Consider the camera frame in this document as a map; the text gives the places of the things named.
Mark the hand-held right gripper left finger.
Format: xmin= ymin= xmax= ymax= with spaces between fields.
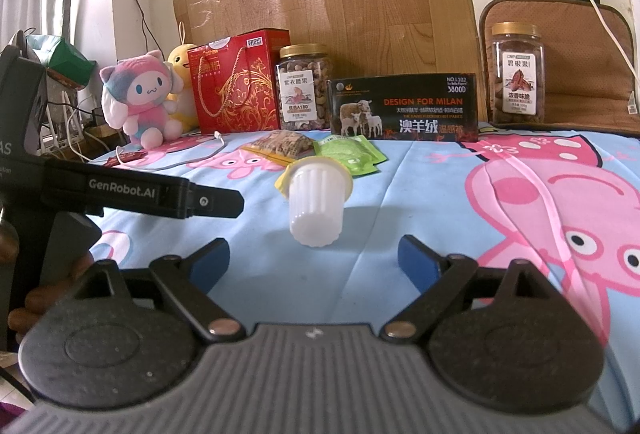
xmin=75 ymin=237 xmax=248 ymax=342

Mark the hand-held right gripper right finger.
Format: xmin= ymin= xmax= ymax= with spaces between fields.
xmin=382 ymin=234 xmax=556 ymax=342

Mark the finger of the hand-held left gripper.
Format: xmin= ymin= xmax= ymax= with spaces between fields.
xmin=189 ymin=183 xmax=246 ymax=220

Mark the small red snack packet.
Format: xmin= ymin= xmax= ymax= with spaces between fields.
xmin=105 ymin=151 xmax=147 ymax=167

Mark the clear mixed nut packet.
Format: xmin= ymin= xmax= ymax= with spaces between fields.
xmin=240 ymin=130 xmax=321 ymax=163

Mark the white jelly cup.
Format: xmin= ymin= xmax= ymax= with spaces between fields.
xmin=275 ymin=157 xmax=353 ymax=248

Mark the green snack packet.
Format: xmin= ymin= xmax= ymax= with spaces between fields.
xmin=312 ymin=137 xmax=361 ymax=165
xmin=340 ymin=137 xmax=388 ymax=177

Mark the person's left hand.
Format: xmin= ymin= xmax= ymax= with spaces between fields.
xmin=7 ymin=253 xmax=96 ymax=342

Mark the cartoon pig printed blanket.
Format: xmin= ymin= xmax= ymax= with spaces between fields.
xmin=85 ymin=121 xmax=640 ymax=420

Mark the pink plush toy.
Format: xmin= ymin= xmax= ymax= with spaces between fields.
xmin=99 ymin=49 xmax=183 ymax=150

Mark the red gift box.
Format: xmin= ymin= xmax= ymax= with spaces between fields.
xmin=187 ymin=28 xmax=291 ymax=135

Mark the green box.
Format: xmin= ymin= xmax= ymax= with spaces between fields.
xmin=47 ymin=34 xmax=97 ymax=71

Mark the gold-lid cashew jar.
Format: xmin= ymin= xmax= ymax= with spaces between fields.
xmin=276 ymin=44 xmax=334 ymax=132

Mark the black sheep-print box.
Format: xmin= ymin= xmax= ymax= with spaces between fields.
xmin=327 ymin=73 xmax=480 ymax=142

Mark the yellow plush toy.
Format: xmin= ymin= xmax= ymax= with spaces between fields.
xmin=165 ymin=43 xmax=201 ymax=132

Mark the gold-lid pecan jar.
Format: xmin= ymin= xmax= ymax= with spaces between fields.
xmin=489 ymin=23 xmax=546 ymax=125

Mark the wood-pattern board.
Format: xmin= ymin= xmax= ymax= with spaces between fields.
xmin=172 ymin=0 xmax=488 ymax=122

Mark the brown seat cushion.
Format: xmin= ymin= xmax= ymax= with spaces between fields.
xmin=477 ymin=0 xmax=640 ymax=135

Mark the white charging cable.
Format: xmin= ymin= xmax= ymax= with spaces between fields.
xmin=87 ymin=130 xmax=228 ymax=172

